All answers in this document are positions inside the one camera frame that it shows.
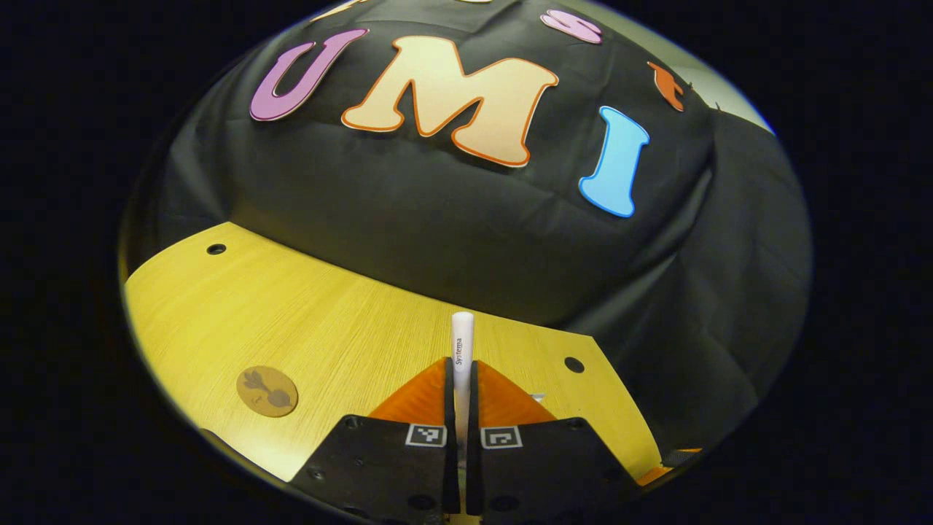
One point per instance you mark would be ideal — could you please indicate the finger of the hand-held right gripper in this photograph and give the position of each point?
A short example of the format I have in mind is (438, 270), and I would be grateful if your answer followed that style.
(667, 467)

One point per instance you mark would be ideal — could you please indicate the white toothbrush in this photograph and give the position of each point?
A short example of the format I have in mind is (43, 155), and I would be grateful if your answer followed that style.
(462, 335)

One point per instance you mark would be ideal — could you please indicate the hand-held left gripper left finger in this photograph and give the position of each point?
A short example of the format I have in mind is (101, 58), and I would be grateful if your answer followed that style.
(379, 467)

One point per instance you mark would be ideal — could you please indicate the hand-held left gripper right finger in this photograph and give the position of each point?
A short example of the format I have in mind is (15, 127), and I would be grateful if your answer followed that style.
(547, 467)

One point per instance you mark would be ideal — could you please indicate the round brown coaster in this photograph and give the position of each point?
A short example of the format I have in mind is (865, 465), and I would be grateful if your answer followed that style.
(267, 391)

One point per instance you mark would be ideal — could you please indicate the black backdrop cloth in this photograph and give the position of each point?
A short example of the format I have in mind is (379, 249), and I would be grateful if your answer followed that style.
(437, 219)

